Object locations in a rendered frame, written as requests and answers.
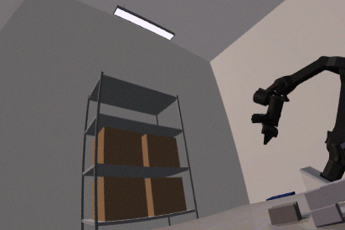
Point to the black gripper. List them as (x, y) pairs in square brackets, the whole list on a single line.
[(269, 130)]

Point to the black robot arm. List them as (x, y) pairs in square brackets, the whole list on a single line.
[(335, 166)]

